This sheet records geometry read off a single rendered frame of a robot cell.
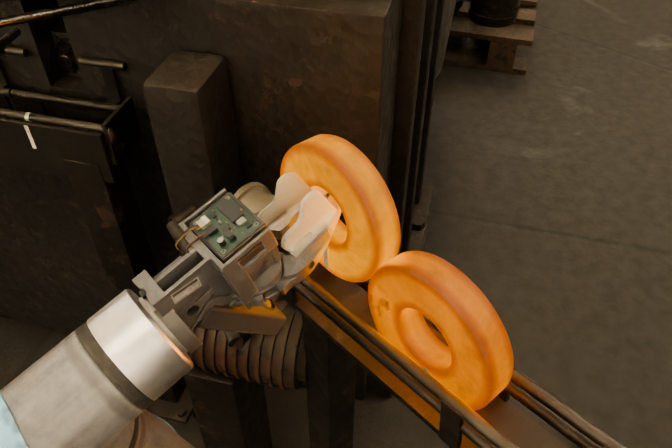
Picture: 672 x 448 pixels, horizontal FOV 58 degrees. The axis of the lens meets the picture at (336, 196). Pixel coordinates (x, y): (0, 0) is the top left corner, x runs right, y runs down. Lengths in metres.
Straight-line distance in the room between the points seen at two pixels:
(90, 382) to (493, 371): 0.32
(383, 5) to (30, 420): 0.57
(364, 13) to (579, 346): 1.03
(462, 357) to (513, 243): 1.19
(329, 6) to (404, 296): 0.38
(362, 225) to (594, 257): 1.24
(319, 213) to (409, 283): 0.11
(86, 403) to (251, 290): 0.16
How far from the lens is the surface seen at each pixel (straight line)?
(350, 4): 0.78
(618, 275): 1.74
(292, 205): 0.59
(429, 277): 0.53
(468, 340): 0.53
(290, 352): 0.82
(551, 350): 1.52
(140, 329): 0.52
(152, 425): 0.64
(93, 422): 0.54
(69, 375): 0.53
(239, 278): 0.52
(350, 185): 0.55
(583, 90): 2.44
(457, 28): 2.42
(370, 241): 0.57
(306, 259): 0.56
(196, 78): 0.79
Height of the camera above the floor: 1.19
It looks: 42 degrees down
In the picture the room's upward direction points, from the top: straight up
